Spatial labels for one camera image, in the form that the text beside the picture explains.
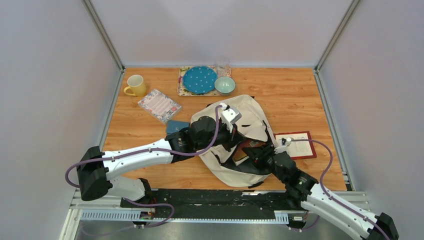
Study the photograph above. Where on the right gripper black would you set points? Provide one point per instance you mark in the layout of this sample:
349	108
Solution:
259	154

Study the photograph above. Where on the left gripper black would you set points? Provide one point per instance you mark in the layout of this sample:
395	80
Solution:
233	138

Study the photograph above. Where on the beige canvas backpack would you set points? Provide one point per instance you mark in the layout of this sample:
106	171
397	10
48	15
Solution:
229	166

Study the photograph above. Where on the red white book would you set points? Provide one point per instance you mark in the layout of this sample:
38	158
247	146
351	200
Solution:
298	150

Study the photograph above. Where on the blue leather wallet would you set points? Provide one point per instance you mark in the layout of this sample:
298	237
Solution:
174	126

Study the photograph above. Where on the floral cover book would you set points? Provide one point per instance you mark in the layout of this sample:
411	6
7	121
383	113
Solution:
160	106

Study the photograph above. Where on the blue Jane Eyre book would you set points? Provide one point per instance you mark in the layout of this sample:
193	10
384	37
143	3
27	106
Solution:
239	155

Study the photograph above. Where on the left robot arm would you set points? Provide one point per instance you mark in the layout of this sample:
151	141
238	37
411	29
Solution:
100	173

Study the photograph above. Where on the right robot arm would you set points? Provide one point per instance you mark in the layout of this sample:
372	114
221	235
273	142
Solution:
311	195

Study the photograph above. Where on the light teal bowl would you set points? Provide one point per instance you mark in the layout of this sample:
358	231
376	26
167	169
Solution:
225	85

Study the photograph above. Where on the blue polka dot plate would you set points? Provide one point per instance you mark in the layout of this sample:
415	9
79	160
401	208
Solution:
199	79

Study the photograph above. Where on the floral tray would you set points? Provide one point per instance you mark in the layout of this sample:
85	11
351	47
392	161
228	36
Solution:
183	92

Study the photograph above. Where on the clear drinking glass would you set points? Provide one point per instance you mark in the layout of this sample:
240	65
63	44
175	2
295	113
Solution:
222	66

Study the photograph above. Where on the yellow mug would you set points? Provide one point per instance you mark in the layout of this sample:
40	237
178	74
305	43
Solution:
135	86

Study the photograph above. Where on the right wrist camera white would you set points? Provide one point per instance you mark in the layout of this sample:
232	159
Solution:
283	145

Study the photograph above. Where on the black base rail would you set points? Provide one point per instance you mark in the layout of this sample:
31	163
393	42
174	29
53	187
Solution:
221	204

